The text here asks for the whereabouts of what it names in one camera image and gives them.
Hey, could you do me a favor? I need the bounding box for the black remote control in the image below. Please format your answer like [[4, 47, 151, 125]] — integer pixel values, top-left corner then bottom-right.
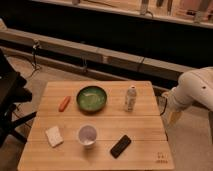
[[110, 135, 131, 158]]

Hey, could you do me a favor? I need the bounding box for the green bowl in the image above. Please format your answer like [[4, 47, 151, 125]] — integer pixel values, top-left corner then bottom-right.
[[76, 86, 107, 112]]

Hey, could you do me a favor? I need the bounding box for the white paper cup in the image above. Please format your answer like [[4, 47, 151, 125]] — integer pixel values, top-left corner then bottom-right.
[[77, 125, 97, 149]]

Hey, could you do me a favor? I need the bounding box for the orange carrot toy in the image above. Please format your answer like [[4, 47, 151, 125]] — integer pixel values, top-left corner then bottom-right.
[[58, 96, 71, 112]]

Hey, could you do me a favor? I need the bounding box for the white sponge block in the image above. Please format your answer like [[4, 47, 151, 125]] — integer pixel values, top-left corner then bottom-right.
[[45, 126, 63, 147]]

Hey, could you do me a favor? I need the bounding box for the black chair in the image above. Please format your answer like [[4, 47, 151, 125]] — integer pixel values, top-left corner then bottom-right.
[[0, 49, 36, 147]]

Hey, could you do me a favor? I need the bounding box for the black cable by table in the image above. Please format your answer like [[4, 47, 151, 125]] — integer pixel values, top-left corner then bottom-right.
[[159, 97, 169, 117]]

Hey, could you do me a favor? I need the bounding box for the black stand with cable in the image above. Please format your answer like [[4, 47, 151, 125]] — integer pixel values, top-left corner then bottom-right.
[[28, 40, 42, 78]]

